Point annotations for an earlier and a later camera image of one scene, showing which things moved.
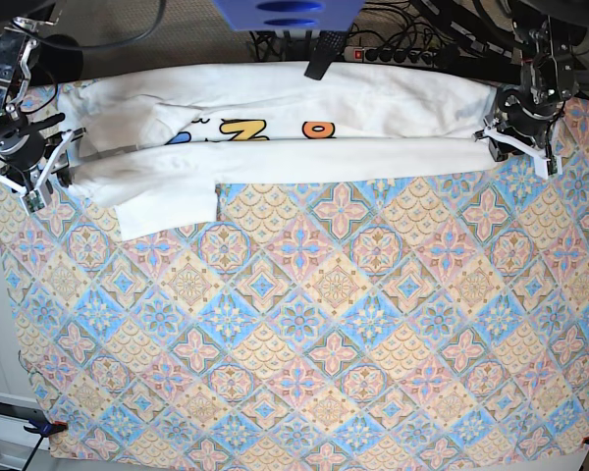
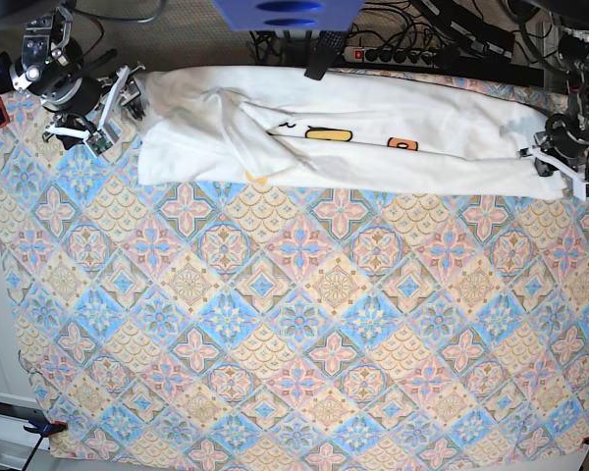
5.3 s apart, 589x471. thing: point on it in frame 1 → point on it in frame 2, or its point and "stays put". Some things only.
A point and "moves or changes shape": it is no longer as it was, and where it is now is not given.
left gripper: (27, 153) → (90, 105)
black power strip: (368, 54) stays put
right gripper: (517, 126) → (565, 145)
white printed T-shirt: (154, 146) moves or changes shape
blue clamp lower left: (43, 429) stays put
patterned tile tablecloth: (450, 317) stays put
